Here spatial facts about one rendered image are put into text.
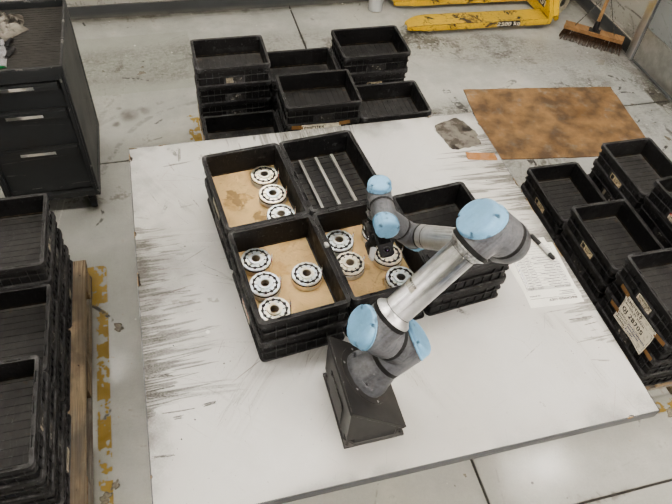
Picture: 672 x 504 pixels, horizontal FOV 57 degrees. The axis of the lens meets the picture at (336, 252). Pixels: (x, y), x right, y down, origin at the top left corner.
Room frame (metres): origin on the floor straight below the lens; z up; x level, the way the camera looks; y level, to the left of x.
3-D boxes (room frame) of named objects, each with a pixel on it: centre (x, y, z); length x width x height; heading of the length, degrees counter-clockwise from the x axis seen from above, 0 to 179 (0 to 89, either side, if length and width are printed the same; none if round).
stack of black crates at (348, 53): (3.26, -0.07, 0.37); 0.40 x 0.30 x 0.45; 109
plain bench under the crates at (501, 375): (1.52, -0.09, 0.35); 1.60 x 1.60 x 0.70; 19
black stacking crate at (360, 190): (1.77, 0.05, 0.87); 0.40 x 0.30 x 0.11; 25
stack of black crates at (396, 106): (2.88, -0.20, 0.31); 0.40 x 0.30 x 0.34; 109
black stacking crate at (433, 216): (1.53, -0.39, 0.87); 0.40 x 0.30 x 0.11; 25
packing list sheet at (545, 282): (1.56, -0.78, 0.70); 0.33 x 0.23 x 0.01; 19
